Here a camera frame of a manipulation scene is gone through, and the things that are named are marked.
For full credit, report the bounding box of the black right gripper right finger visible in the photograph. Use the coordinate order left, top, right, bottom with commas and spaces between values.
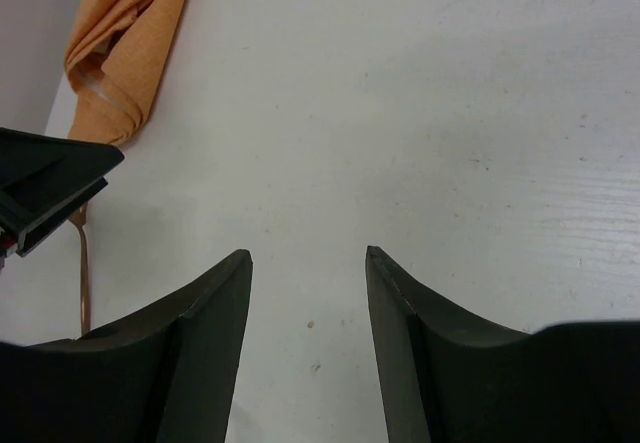
366, 246, 639, 442

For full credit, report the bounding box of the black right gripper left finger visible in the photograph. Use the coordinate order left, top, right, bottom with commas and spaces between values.
1, 250, 253, 442

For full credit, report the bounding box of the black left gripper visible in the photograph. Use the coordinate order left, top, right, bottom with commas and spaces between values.
1, 128, 124, 260

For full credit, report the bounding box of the orange cloth napkin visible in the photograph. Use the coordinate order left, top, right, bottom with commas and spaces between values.
64, 0, 186, 146

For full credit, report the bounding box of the copper fork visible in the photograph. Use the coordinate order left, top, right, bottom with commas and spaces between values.
69, 204, 91, 336

